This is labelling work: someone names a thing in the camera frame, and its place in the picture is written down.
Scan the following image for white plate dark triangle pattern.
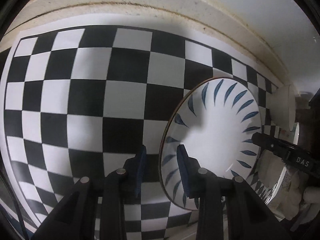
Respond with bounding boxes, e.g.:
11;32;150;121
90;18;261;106
246;122;299;205

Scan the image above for person's right hand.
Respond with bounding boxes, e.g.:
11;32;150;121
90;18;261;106
284;169;320;221

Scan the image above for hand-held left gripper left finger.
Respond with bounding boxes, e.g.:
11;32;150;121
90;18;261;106
31;144;148;240

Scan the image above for white bowl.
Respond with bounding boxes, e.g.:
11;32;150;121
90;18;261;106
269;84;297;132

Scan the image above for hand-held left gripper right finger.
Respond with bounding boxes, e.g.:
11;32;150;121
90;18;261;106
176;144;292;240

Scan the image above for black white checkered mat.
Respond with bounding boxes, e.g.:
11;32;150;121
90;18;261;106
0;27;280;239

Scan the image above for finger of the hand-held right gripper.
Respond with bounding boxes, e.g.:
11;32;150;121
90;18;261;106
251;132;300;161

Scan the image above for white plate blue leaf pattern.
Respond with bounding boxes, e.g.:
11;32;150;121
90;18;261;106
159;77;263;210

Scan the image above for black cable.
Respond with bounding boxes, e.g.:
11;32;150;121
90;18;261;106
11;197;28;240

